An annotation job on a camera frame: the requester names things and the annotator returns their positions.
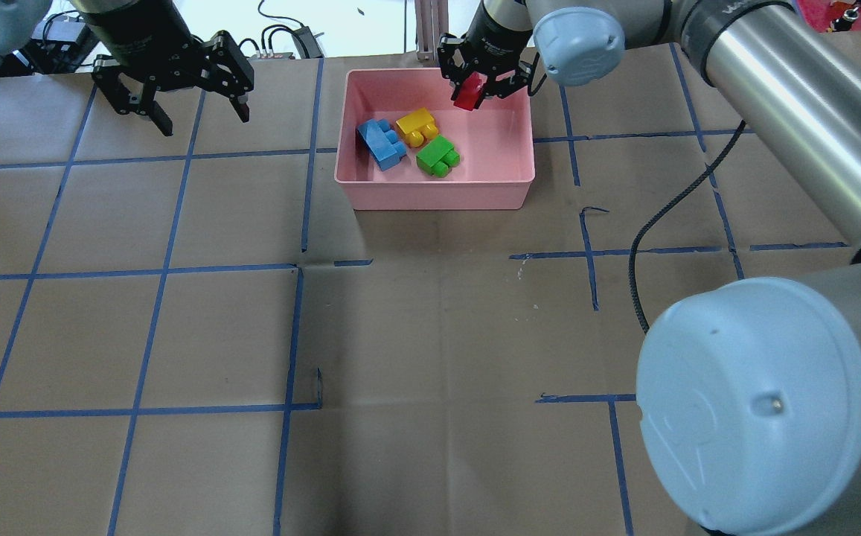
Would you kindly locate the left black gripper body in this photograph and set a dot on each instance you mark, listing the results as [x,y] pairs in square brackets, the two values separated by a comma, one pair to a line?
[138,30]

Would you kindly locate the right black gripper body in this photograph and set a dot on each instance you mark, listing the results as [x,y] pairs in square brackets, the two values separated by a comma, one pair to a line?
[496,35]

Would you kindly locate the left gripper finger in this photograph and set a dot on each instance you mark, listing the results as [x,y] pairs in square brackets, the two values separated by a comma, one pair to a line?
[107,78]
[223,69]

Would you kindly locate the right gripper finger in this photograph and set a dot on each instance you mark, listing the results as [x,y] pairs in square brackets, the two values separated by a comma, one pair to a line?
[507,83]
[453,67]

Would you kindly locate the red toy block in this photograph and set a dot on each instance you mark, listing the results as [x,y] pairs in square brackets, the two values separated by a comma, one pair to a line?
[469,93]

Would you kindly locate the yellow toy block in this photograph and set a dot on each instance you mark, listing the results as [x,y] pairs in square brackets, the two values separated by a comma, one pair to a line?
[417,128]

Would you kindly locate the green toy block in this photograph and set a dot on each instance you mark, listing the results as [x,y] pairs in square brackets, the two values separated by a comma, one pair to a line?
[438,157]

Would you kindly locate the blue toy block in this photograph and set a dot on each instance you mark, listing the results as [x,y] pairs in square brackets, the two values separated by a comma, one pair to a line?
[384,145]

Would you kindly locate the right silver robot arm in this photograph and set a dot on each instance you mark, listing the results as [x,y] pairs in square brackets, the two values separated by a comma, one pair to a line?
[750,395]

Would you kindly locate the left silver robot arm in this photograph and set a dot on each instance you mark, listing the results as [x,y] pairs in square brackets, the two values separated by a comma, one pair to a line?
[18,19]

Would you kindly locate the pink plastic box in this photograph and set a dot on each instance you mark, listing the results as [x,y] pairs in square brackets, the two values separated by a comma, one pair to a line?
[495,143]

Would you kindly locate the black device on desk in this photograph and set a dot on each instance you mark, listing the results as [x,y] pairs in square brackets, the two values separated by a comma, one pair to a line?
[62,42]

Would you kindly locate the brown paper table cover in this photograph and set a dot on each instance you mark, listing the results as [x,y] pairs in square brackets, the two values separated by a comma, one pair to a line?
[199,335]

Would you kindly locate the aluminium frame post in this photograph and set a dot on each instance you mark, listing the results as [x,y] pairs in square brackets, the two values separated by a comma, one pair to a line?
[432,21]

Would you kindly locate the black cable hub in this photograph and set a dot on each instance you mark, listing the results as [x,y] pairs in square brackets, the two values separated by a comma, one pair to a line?
[306,43]

